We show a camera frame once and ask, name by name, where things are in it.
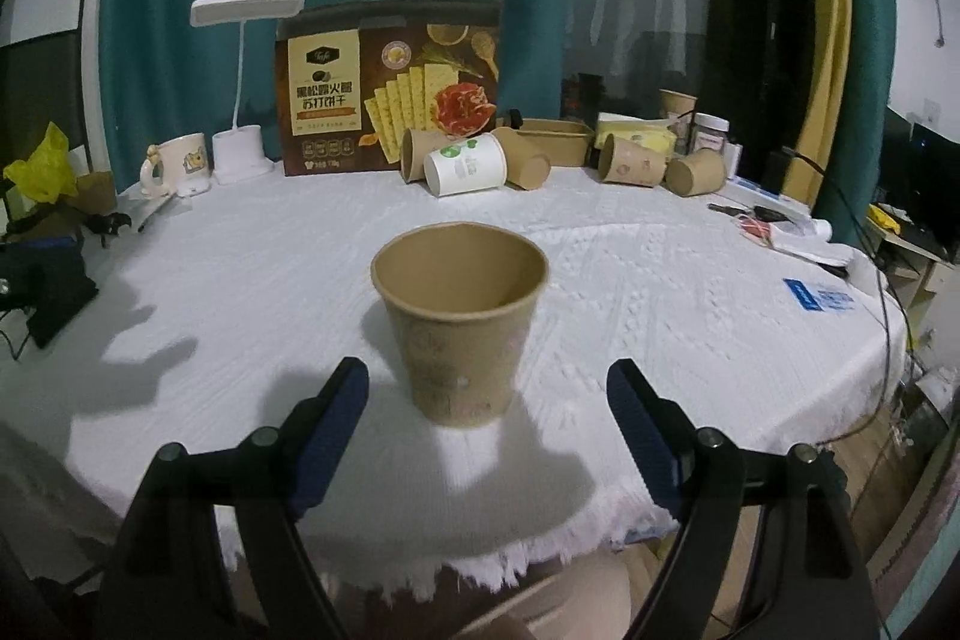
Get brown cracker box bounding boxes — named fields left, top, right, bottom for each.
left=275, top=0, right=501, bottom=177

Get black cable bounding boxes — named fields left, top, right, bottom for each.
left=782, top=144, right=913, bottom=447

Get yellow tissue pack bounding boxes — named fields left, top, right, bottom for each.
left=594, top=112, right=677, bottom=158

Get yellow curtain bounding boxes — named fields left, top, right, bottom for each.
left=781, top=0, right=853, bottom=206

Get white lidded jar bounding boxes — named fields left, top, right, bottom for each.
left=690, top=112, right=729, bottom=154

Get blue white card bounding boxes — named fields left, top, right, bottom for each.
left=782, top=278, right=856, bottom=312

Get white green paper cup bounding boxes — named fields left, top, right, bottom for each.
left=423, top=133, right=508, bottom=198

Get brown paper cup right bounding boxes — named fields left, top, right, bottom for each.
left=664, top=149, right=727, bottom=197

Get white papers pile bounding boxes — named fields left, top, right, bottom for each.
left=737, top=216, right=854, bottom=268

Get white textured tablecloth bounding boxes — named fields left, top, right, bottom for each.
left=0, top=154, right=910, bottom=605

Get brown rectangular paper tray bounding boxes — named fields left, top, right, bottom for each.
left=496, top=117, right=594, bottom=167

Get white side desk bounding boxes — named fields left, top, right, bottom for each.
left=867, top=221, right=958, bottom=344

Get plain brown paper cup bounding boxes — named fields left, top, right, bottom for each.
left=493, top=127, right=551, bottom=190

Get white cartoon mug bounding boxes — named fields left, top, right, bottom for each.
left=140, top=133, right=212, bottom=198

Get white desk lamp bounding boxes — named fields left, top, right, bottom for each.
left=189, top=0, right=304, bottom=187

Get brown patterned paper cup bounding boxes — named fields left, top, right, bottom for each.
left=371, top=223, right=550, bottom=429

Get white power strip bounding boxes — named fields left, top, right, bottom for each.
left=721, top=177, right=811, bottom=218

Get patterned paper cup near tray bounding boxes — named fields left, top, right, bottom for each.
left=597, top=135, right=667, bottom=188

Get black phone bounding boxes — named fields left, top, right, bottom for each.
left=28, top=280, right=98, bottom=349

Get teal curtain right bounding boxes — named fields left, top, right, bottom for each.
left=815, top=0, right=896, bottom=245

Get upright brown paper cup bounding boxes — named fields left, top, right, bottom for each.
left=659, top=88, right=697, bottom=154

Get brown paper cup behind white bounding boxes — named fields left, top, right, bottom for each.
left=400, top=128, right=464, bottom=184

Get black monitor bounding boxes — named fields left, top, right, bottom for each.
left=877, top=107, right=958, bottom=262

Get black keys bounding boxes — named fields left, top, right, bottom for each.
left=708, top=203, right=791, bottom=223

